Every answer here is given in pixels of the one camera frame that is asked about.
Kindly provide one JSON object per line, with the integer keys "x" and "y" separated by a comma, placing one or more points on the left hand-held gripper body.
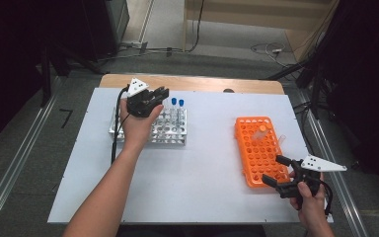
{"x": 138, "y": 103}

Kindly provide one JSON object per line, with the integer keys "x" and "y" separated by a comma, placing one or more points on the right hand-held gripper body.
{"x": 309, "y": 177}

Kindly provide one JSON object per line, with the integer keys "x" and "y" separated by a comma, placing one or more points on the blue capped test tube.
{"x": 181, "y": 102}
{"x": 173, "y": 100}

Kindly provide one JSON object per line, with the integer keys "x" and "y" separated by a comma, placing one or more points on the clear test tube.
{"x": 281, "y": 139}

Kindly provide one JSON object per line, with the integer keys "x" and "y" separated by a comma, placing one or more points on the orange plastic test tube rack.
{"x": 240, "y": 158}

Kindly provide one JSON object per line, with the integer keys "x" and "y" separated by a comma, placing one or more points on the silver metal test tube rack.
{"x": 171, "y": 135}

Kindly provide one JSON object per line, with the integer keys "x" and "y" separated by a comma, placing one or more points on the person's left hand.
{"x": 136, "y": 130}

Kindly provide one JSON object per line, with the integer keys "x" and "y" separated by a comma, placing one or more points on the person's right hand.
{"x": 311, "y": 207}

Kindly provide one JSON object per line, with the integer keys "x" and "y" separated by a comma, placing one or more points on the wooden table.
{"x": 194, "y": 84}

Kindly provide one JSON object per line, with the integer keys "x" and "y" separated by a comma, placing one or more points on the grey power strip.
{"x": 133, "y": 43}

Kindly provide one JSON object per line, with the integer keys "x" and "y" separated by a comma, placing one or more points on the white table board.
{"x": 210, "y": 184}

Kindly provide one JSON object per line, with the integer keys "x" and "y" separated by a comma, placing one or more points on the black metal stand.
{"x": 316, "y": 92}

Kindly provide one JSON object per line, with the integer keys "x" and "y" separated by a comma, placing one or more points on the black cabinet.
{"x": 118, "y": 19}

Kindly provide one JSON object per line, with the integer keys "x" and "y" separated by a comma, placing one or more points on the beige wooden cabinet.
{"x": 243, "y": 16}

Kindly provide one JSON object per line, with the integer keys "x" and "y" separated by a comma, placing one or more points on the dark curtain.
{"x": 6, "y": 65}
{"x": 368, "y": 82}

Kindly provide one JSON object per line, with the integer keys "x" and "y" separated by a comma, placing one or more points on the aluminium floor rail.
{"x": 10, "y": 171}
{"x": 347, "y": 210}

